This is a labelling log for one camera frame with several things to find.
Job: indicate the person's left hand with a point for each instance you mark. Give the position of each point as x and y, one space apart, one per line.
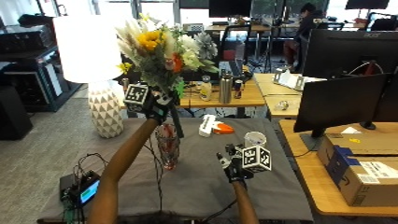
157 107

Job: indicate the person's right hand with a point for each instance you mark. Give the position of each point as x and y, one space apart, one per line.
232 168

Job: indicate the mixed flower bouquet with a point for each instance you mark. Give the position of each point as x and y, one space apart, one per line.
165 53

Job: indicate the white cup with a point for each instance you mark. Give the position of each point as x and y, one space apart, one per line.
254 138

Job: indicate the white marker cube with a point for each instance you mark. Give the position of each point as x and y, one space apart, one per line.
135 94
256 158

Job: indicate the white and orange tool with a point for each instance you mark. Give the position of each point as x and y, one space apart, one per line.
211 126

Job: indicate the clear plastic bottle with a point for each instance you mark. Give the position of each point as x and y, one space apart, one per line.
205 88

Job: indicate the grey table cloth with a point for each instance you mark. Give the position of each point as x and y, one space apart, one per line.
194 183

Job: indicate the clear glass vase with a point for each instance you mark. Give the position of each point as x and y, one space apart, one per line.
166 149

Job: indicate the steel water bottle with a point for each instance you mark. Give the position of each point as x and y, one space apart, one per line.
224 88

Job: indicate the red drink can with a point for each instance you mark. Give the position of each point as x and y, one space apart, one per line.
236 89

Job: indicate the white table lamp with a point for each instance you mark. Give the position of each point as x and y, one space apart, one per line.
93 62

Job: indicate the light wooden desk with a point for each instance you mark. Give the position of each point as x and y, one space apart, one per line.
327 174

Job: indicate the black office chair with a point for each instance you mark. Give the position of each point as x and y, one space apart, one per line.
235 43

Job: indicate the flat cardboard box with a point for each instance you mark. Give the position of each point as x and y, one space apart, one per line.
359 143

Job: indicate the black equipment rack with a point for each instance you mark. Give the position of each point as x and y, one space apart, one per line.
27 68

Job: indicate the black device with screen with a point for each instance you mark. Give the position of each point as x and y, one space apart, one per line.
79 189

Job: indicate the large black computer monitor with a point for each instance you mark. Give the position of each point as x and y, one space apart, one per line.
351 53

